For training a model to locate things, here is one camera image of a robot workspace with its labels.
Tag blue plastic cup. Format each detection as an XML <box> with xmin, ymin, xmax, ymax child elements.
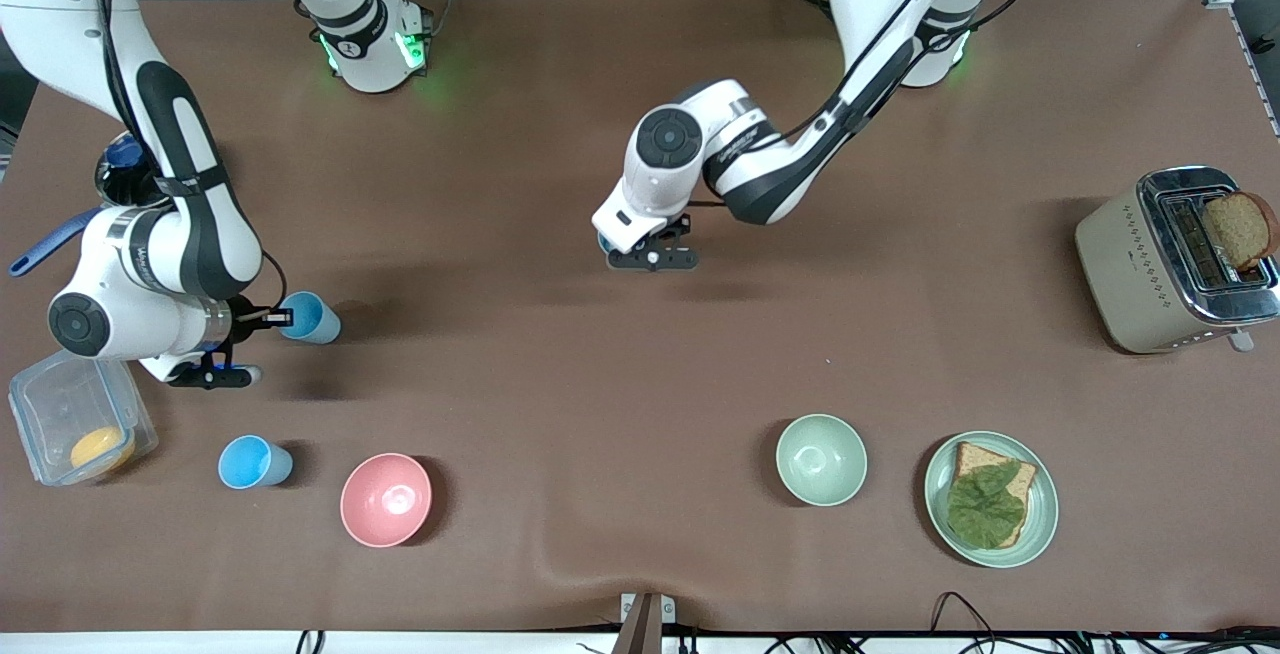
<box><xmin>218</xmin><ymin>435</ymin><xmax>294</xmax><ymax>490</ymax></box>
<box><xmin>280</xmin><ymin>291</ymin><xmax>342</xmax><ymax>346</ymax></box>

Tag orange round food piece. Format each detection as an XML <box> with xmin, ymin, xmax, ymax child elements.
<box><xmin>70</xmin><ymin>426</ymin><xmax>136</xmax><ymax>476</ymax></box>

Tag glass pot lid blue knob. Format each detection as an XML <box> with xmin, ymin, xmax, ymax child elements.
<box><xmin>97</xmin><ymin>134</ymin><xmax>153</xmax><ymax>205</ymax></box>

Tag clear plastic food container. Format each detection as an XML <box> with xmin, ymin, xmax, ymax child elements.
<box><xmin>8</xmin><ymin>349</ymin><xmax>159</xmax><ymax>487</ymax></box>

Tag pink bowl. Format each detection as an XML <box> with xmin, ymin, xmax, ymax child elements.
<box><xmin>340</xmin><ymin>452</ymin><xmax>433</xmax><ymax>548</ymax></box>

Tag light green bowl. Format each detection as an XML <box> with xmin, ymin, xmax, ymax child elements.
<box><xmin>776</xmin><ymin>414</ymin><xmax>868</xmax><ymax>508</ymax></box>

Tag brown bread slice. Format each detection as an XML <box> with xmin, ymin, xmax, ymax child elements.
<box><xmin>948</xmin><ymin>441</ymin><xmax>1038</xmax><ymax>549</ymax></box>

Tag green lettuce leaf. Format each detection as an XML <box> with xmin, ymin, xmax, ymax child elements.
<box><xmin>946</xmin><ymin>461</ymin><xmax>1029</xmax><ymax>547</ymax></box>

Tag beige chrome toaster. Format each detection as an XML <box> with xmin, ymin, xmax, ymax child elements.
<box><xmin>1075</xmin><ymin>166</ymin><xmax>1280</xmax><ymax>355</ymax></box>

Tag light green plate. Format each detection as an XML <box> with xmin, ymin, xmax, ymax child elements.
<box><xmin>923</xmin><ymin>431</ymin><xmax>1059</xmax><ymax>569</ymax></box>

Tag dark toasted bread slice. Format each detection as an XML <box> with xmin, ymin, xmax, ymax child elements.
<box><xmin>1203</xmin><ymin>192</ymin><xmax>1279</xmax><ymax>272</ymax></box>

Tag black pot with blue handle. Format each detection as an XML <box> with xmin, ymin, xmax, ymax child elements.
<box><xmin>8</xmin><ymin>132</ymin><xmax>171</xmax><ymax>278</ymax></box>

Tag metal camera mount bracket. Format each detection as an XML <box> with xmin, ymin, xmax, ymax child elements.
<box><xmin>612</xmin><ymin>592</ymin><xmax>677</xmax><ymax>654</ymax></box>

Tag black looped floor cable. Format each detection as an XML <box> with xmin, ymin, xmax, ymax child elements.
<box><xmin>930</xmin><ymin>591</ymin><xmax>1003</xmax><ymax>640</ymax></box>

